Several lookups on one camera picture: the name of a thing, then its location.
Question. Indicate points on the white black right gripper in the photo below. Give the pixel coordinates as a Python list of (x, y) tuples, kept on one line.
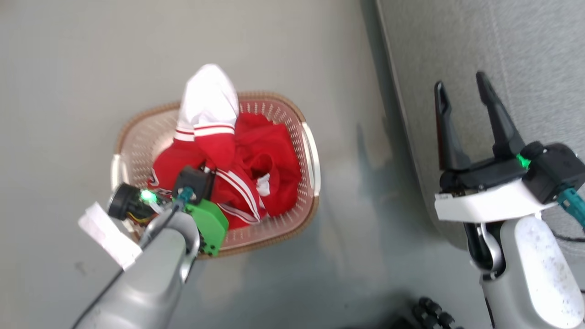
[(489, 192)]

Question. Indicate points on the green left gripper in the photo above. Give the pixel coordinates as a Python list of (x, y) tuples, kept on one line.
[(208, 219)]

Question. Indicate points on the red and white jacket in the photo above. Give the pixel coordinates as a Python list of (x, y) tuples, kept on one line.
[(256, 160)]

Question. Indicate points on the pink woven laundry basket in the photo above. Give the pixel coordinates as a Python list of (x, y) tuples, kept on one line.
[(301, 151)]

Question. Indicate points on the white paper tag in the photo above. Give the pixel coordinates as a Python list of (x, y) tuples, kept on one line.
[(109, 235)]

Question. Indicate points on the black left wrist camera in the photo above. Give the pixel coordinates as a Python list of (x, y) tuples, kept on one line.
[(130, 203)]

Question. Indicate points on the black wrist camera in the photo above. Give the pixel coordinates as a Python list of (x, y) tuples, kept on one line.
[(553, 171), (130, 203)]

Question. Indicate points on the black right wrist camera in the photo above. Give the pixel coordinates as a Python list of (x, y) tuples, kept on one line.
[(553, 171)]

